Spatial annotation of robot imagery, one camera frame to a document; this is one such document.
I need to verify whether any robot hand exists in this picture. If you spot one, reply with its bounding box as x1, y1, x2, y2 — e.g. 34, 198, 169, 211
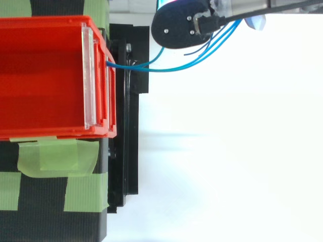
150, 0, 273, 49

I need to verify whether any blue cable bundle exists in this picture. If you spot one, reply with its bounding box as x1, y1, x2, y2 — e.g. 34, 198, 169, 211
104, 19, 244, 74

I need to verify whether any red bin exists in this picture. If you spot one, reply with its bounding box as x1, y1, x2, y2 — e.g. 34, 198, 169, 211
100, 50, 118, 138
0, 15, 110, 140

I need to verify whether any thin black cable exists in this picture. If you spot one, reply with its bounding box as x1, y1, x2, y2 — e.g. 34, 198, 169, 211
198, 0, 323, 35

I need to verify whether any black stand with green tape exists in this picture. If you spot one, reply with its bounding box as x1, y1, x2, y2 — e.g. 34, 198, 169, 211
0, 0, 150, 242

